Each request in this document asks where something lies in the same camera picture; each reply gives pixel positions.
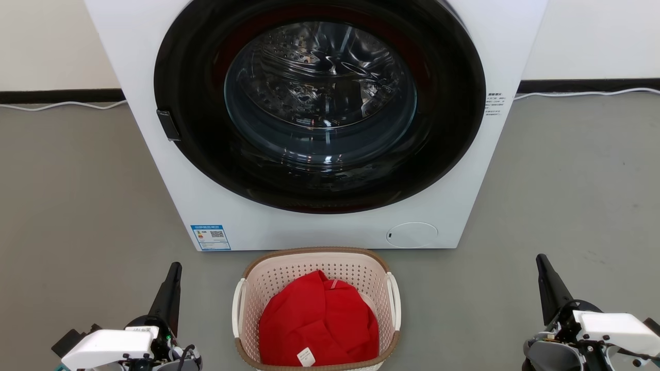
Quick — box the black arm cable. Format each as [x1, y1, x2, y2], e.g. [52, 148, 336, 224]
[547, 299, 586, 331]
[177, 344, 202, 371]

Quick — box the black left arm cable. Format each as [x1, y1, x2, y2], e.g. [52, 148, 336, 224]
[177, 344, 202, 371]

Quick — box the red garment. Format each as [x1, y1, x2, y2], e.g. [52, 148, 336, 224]
[258, 270, 380, 367]

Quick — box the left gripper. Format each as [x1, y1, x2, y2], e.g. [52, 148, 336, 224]
[125, 262, 183, 361]

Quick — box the round black glass washer door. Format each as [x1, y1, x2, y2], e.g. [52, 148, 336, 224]
[154, 0, 487, 214]

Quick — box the black washer door handle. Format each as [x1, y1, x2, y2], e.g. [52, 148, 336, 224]
[156, 109, 181, 142]

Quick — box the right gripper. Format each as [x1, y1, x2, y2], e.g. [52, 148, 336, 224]
[535, 254, 603, 343]

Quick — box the blue energy label sticker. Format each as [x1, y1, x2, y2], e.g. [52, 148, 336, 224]
[190, 224, 232, 251]

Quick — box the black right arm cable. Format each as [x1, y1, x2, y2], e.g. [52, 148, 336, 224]
[547, 299, 586, 331]

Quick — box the steel washer drum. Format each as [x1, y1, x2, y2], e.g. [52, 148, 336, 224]
[225, 22, 417, 166]

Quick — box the white perforated laundry basket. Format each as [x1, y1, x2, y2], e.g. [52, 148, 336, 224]
[232, 247, 402, 371]

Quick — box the round white filter cover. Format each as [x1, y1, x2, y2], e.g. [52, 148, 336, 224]
[386, 222, 438, 249]

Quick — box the white floor cable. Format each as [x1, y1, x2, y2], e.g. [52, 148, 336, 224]
[0, 99, 128, 112]
[514, 88, 660, 101]

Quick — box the white front-load washing machine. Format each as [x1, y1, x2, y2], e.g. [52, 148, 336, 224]
[84, 0, 549, 252]

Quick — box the small printed text sticker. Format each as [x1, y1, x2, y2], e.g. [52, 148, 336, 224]
[485, 92, 508, 117]

